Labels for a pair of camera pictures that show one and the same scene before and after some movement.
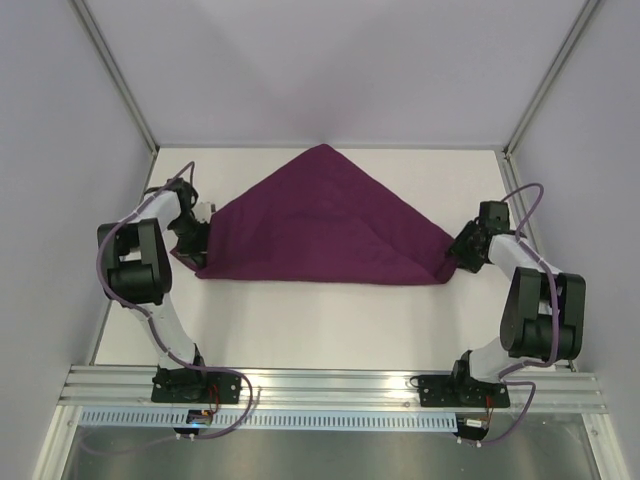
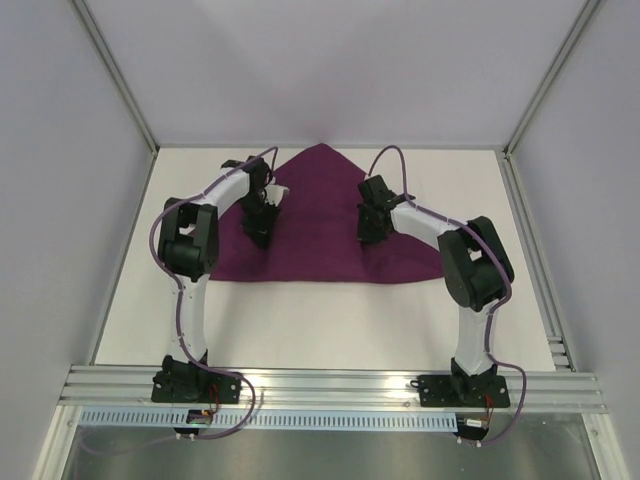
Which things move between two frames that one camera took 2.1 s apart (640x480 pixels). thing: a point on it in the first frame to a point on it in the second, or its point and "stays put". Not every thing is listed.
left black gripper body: [191, 236] to [259, 215]
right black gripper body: [463, 247] to [370, 220]
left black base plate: [191, 385] stays put
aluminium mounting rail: [329, 388] stays put
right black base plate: [447, 391] stays put
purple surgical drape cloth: [319, 218] stays put
